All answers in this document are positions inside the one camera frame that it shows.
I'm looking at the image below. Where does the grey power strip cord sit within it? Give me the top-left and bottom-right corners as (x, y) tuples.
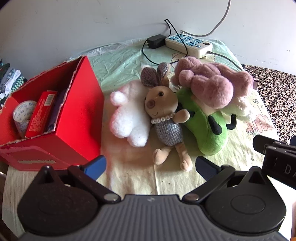
(207, 51), (243, 70)

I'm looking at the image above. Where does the green plush toy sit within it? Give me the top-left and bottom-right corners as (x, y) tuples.
(176, 87), (237, 156)

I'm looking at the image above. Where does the white plush bunny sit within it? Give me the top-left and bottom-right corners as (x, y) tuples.
(109, 80), (151, 147)

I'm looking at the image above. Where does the pink plush toy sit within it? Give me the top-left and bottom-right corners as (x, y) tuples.
(171, 56), (254, 109)

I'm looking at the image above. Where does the black power adapter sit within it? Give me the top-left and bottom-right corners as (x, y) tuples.
(147, 34), (166, 49)

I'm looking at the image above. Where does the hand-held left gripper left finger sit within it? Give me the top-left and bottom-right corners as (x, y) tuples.
(38, 155), (121, 205)

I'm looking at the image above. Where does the pile of patterned clothes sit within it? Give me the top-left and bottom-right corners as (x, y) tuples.
(0, 59), (28, 108)

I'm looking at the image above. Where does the black adapter cable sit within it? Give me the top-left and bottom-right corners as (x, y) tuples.
(142, 19), (189, 65)

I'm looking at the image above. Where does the red cardboard box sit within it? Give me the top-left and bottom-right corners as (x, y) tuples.
(0, 55), (105, 171)

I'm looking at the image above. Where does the brown plush bunny grey dress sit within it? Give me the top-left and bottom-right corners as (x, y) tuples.
(141, 62), (193, 172)

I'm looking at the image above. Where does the dark patterned cloth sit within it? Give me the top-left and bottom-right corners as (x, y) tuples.
(242, 64), (296, 145)

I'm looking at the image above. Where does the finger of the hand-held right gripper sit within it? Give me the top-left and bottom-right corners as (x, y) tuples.
(253, 134), (296, 154)
(262, 146), (296, 184)

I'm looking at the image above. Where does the small red packet box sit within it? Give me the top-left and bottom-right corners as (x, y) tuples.
(25, 91), (58, 138)

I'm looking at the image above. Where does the printed pale green tablecloth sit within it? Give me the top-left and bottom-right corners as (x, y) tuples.
(5, 37), (280, 232)

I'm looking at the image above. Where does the grey plug cable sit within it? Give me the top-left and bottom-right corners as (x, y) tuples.
(180, 0), (232, 37)

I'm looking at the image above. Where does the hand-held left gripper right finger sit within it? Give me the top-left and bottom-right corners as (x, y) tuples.
(195, 156), (269, 205)

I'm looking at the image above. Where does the white power strip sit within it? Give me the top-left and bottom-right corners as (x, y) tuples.
(165, 34), (213, 59)

